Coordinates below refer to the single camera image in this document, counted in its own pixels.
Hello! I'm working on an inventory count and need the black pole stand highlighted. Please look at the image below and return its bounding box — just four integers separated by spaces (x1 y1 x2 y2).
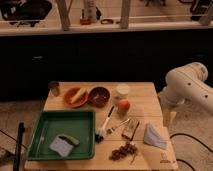
13 122 25 171

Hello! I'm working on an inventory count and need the metal fork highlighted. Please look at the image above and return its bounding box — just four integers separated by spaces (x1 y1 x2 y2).
106 118 130 135

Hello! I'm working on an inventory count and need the wooden post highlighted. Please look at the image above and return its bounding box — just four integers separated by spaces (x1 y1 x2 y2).
55 0 70 31
120 0 131 29

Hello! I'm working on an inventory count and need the green plastic tray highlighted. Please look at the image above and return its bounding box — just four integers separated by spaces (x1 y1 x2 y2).
27 110 96 161

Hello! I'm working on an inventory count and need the wooden post middle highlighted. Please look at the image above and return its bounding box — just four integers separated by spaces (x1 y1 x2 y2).
120 0 131 29

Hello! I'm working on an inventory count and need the purple bowl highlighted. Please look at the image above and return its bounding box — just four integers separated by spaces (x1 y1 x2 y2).
88 87 110 108

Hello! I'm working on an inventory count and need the orange bowl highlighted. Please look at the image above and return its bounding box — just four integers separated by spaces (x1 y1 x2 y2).
63 87 88 108

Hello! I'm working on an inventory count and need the wooden post left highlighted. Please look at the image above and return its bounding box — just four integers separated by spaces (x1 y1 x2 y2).
55 0 70 31

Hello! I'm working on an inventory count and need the red round object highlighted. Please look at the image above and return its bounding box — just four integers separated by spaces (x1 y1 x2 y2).
80 18 92 25

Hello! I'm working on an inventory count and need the bunch of dark grapes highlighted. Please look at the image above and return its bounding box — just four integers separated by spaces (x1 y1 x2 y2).
109 142 138 161

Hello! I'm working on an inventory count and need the black office chair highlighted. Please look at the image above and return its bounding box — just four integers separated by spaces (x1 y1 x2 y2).
0 0 52 27

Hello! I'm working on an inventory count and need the small metal cup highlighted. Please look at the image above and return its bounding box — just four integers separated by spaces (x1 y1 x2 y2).
48 81 60 96

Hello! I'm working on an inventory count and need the white plastic cup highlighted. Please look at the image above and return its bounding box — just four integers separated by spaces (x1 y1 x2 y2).
115 83 130 99

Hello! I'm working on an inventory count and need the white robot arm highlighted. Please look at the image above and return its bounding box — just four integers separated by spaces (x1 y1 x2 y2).
158 62 213 128

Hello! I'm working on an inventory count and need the small wooden box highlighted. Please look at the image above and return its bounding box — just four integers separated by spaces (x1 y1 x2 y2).
121 118 140 141

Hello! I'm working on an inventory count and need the green cucumber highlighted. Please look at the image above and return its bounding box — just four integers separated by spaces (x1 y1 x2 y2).
58 134 80 146

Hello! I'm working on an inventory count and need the blue sponge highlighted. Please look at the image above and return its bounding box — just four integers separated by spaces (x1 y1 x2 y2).
49 137 74 157

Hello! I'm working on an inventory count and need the black cable on floor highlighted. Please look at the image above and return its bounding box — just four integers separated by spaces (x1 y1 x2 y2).
169 132 213 171

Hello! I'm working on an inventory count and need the yellow banana piece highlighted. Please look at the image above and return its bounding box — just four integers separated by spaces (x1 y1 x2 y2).
70 88 86 103

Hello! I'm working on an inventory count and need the folded grey cloth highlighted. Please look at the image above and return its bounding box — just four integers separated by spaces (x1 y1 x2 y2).
143 123 167 150

